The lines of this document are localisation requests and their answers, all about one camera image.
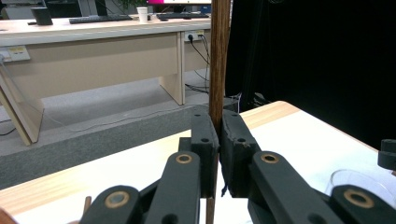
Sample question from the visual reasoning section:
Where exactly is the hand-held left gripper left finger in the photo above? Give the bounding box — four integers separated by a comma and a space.
178, 109, 219, 199

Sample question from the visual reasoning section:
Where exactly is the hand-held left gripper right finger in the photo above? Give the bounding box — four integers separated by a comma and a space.
219, 108, 261, 199

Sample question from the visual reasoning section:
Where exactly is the brown wooden chopstick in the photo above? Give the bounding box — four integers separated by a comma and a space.
205, 0, 233, 224
82, 195, 93, 217

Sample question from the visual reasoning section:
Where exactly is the clear drinking glass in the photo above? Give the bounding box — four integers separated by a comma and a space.
324, 168, 396, 208

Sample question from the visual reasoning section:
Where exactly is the white table mat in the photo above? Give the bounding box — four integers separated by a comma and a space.
12, 110, 396, 224

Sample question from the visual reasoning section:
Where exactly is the black curtain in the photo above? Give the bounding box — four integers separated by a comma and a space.
224, 0, 396, 150

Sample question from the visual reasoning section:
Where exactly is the black keyboard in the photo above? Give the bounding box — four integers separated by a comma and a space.
68, 13, 134, 25
156, 11, 210, 21

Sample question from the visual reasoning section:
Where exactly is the beige office desk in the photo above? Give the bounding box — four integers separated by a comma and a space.
0, 13, 213, 147

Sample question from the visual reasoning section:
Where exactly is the white paper cup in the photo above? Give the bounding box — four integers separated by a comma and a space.
136, 7, 149, 24

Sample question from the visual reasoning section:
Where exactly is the bright computer monitor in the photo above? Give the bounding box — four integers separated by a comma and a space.
146, 0, 213, 6

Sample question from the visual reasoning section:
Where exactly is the green plant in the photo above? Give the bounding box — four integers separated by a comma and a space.
118, 0, 148, 10

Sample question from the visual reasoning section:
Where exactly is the dark computer monitor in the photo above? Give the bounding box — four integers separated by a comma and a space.
43, 0, 108, 18

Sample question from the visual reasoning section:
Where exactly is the black cylinder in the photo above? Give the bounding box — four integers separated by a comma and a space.
30, 7, 54, 26

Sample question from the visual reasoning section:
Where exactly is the black power cable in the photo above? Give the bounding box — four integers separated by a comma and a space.
187, 34, 210, 94
185, 33, 213, 94

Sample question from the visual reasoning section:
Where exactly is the white wall power outlet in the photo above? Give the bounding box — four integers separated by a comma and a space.
0, 45, 32, 63
184, 29, 205, 42

